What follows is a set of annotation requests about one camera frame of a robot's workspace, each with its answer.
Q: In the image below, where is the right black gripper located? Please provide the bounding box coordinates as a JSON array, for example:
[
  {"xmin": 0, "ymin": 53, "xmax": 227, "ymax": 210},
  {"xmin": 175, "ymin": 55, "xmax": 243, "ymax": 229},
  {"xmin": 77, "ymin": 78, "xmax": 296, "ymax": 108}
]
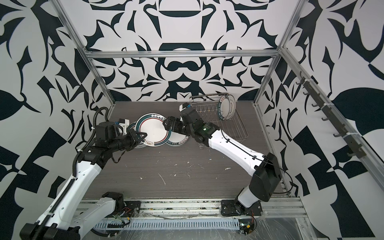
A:
[{"xmin": 163, "ymin": 115, "xmax": 197, "ymax": 137}]

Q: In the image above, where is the small plate green lettered rim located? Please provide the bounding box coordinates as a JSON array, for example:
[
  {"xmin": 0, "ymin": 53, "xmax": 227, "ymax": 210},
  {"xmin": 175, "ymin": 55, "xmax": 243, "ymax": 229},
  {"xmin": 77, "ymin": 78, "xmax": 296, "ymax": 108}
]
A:
[{"xmin": 166, "ymin": 132, "xmax": 190, "ymax": 147}]

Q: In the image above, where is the wire dish rack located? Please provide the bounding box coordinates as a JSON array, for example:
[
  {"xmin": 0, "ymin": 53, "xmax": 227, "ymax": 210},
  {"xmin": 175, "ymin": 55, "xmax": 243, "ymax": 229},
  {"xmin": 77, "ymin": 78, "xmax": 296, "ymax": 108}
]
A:
[{"xmin": 189, "ymin": 93, "xmax": 249, "ymax": 143}]

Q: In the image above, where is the white plate stack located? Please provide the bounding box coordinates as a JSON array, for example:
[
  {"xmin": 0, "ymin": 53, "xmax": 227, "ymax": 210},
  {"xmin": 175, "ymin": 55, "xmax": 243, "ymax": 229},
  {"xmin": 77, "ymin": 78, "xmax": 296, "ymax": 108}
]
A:
[{"xmin": 218, "ymin": 94, "xmax": 236, "ymax": 121}]

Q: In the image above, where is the white plate green red band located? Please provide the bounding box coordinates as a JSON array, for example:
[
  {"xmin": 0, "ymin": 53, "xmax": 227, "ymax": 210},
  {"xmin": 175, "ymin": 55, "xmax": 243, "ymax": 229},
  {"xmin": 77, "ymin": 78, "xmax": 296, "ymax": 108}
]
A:
[{"xmin": 128, "ymin": 122, "xmax": 145, "ymax": 149}]

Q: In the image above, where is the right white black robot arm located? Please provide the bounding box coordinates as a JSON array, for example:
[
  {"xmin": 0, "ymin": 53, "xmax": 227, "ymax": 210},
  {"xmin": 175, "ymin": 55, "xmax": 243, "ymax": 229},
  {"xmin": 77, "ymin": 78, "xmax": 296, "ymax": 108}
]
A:
[{"xmin": 163, "ymin": 103, "xmax": 282, "ymax": 210}]

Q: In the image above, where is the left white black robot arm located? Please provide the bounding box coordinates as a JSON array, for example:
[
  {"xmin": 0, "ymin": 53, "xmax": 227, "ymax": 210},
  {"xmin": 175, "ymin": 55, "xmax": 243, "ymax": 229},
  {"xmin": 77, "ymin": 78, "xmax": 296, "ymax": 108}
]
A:
[{"xmin": 20, "ymin": 122, "xmax": 147, "ymax": 240}]

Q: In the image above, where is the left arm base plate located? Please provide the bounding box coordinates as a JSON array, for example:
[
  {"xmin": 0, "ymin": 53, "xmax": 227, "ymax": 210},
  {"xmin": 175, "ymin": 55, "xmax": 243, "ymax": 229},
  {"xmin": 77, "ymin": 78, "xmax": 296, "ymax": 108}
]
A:
[{"xmin": 120, "ymin": 201, "xmax": 142, "ymax": 218}]

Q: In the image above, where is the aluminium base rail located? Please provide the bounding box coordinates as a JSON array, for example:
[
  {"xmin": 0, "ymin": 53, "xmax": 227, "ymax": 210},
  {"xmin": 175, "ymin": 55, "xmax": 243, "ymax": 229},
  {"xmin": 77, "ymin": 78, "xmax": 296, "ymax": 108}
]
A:
[{"xmin": 124, "ymin": 197, "xmax": 308, "ymax": 219}]

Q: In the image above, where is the white slotted cable duct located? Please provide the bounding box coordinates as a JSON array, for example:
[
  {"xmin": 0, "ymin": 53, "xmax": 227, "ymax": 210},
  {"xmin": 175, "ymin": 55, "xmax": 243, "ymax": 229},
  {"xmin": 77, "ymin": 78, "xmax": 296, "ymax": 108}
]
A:
[{"xmin": 94, "ymin": 219, "xmax": 240, "ymax": 231}]

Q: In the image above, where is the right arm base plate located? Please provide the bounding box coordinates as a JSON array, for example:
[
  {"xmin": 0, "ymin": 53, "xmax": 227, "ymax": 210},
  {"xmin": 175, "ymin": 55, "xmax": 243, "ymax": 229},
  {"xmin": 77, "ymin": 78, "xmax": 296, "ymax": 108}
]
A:
[{"xmin": 221, "ymin": 200, "xmax": 263, "ymax": 217}]

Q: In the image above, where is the aluminium frame crossbar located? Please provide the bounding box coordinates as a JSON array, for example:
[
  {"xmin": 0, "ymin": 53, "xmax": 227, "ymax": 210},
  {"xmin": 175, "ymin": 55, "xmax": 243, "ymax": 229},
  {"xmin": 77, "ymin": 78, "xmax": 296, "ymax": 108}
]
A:
[{"xmin": 85, "ymin": 50, "xmax": 278, "ymax": 59}]

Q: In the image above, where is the wall hook rail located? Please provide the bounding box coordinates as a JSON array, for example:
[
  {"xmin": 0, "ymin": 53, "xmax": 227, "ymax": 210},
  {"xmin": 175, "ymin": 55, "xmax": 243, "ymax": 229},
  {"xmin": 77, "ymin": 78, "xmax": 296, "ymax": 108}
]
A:
[{"xmin": 297, "ymin": 73, "xmax": 367, "ymax": 159}]

